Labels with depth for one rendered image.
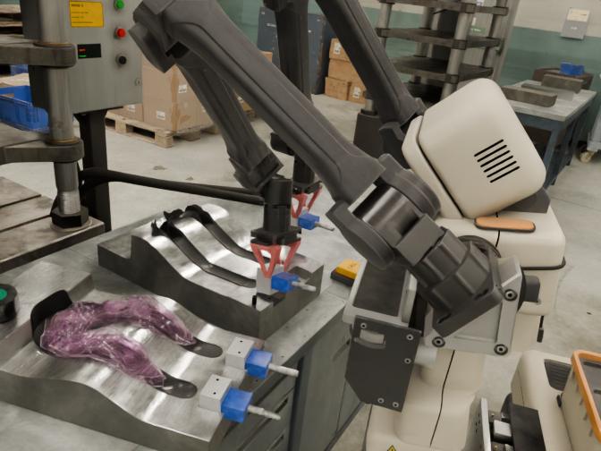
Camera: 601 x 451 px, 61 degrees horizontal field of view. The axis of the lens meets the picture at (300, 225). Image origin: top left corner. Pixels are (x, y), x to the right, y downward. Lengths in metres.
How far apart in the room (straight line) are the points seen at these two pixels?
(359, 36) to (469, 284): 0.51
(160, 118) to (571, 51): 4.88
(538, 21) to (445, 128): 6.62
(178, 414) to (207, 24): 0.58
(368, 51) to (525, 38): 6.40
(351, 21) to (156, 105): 4.17
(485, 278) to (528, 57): 6.75
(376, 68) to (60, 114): 0.88
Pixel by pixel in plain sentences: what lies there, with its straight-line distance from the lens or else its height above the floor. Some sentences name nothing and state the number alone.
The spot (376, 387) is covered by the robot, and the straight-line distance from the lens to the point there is 0.86.
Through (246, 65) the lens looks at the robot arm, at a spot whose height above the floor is 1.40.
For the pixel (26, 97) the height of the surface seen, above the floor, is 0.32.
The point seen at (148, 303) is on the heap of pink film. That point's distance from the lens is 1.01.
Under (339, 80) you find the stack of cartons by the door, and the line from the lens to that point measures 7.86.
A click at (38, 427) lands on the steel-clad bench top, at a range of 0.98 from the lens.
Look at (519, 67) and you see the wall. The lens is 7.34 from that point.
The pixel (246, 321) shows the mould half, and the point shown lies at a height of 0.85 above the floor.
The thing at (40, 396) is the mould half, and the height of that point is 0.84.
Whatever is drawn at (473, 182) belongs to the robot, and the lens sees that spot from 0.71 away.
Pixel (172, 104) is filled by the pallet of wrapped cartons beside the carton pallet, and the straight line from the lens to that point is 4.89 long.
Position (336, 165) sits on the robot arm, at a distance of 0.59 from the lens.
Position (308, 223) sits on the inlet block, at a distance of 1.31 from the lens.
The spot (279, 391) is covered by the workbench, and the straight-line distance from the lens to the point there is 1.28.
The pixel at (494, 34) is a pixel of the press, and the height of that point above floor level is 1.24.
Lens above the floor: 1.49
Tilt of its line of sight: 25 degrees down
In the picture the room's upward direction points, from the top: 6 degrees clockwise
